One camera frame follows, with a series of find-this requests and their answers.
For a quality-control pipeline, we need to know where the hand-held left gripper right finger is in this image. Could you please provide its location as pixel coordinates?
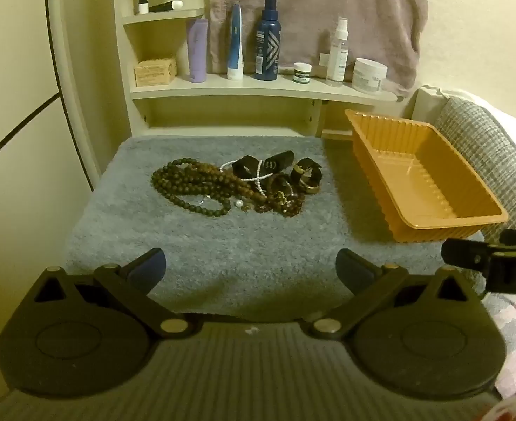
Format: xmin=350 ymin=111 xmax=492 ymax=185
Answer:
xmin=313 ymin=248 xmax=483 ymax=339

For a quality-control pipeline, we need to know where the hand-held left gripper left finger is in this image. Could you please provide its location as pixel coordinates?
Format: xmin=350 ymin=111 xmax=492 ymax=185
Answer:
xmin=34 ymin=248 xmax=194 ymax=339

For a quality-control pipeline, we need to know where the orange plastic tray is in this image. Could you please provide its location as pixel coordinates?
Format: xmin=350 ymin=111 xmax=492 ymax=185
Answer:
xmin=344 ymin=109 xmax=510 ymax=245

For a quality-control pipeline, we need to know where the dark wooden bead necklace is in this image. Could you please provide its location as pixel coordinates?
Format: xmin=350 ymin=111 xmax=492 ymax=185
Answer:
xmin=151 ymin=158 xmax=233 ymax=218

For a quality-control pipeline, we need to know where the amber bead bracelet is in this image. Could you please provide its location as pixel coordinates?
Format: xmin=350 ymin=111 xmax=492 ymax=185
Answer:
xmin=256 ymin=191 xmax=306 ymax=219

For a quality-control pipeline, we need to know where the black bracelet with metal clasp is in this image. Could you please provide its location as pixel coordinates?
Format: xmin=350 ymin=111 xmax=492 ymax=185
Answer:
xmin=290 ymin=157 xmax=325 ymax=195

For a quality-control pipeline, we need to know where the brown wooden bead necklace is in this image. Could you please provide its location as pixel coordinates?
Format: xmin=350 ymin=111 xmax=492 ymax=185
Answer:
xmin=187 ymin=166 xmax=268 ymax=212

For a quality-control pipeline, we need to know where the black cuff bracelet gold emblem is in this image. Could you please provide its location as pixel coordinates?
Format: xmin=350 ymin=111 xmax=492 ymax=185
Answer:
xmin=264 ymin=150 xmax=296 ymax=173

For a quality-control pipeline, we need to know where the white pearl necklace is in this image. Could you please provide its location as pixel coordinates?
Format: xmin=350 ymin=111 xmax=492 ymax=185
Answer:
xmin=219 ymin=158 xmax=294 ymax=209

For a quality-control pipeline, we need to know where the black leather cuff bracelet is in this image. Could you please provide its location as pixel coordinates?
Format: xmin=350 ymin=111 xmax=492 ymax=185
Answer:
xmin=232 ymin=155 xmax=264 ymax=177

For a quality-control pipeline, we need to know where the grey woven pillow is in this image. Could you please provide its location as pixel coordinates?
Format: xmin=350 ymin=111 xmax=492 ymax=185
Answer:
xmin=432 ymin=96 xmax=516 ymax=247

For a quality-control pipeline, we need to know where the grey-blue towel mat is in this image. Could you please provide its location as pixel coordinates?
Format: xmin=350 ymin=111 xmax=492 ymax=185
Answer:
xmin=64 ymin=134 xmax=487 ymax=322

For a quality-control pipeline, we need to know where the cream wooden shelf unit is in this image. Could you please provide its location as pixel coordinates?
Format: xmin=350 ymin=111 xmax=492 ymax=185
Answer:
xmin=45 ymin=0 xmax=410 ymax=191

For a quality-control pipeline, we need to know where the white cream jar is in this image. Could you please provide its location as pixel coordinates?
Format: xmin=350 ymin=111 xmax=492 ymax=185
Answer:
xmin=351 ymin=57 xmax=389 ymax=96

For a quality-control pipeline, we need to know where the tan cardboard box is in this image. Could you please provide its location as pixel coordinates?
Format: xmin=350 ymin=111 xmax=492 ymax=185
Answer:
xmin=134 ymin=56 xmax=178 ymax=87

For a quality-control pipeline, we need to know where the small green-label jar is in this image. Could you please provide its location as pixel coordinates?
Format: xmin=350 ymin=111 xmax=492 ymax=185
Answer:
xmin=292 ymin=62 xmax=313 ymax=84

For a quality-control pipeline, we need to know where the clear spray bottle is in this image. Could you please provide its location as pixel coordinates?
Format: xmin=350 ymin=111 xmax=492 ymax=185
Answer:
xmin=319 ymin=16 xmax=350 ymax=85

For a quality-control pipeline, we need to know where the lilac cosmetic tube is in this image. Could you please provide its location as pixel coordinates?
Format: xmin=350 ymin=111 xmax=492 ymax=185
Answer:
xmin=185 ymin=18 xmax=210 ymax=84

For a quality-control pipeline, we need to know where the white and blue tube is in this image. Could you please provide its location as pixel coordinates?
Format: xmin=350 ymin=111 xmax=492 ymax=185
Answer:
xmin=226 ymin=3 xmax=246 ymax=81

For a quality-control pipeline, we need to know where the dark blue spray bottle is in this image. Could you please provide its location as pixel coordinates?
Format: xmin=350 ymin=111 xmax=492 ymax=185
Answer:
xmin=253 ymin=0 xmax=282 ymax=82

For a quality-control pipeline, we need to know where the pink hanging towel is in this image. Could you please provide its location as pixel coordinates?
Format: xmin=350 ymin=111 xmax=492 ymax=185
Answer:
xmin=208 ymin=0 xmax=430 ymax=98

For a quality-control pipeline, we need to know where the black cable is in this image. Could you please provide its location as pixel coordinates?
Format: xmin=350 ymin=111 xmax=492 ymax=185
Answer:
xmin=0 ymin=92 xmax=64 ymax=177

